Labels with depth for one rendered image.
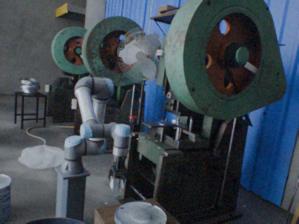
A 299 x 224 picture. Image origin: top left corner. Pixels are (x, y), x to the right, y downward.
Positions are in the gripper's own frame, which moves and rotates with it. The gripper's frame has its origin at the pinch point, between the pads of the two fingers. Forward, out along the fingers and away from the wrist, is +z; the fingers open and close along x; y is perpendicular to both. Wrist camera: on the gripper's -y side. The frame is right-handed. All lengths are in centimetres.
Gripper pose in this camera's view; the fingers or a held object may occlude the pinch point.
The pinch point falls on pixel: (115, 189)
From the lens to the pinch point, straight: 144.6
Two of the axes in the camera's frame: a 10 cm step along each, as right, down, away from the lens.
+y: 2.7, 2.0, -9.4
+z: -1.2, 9.8, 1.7
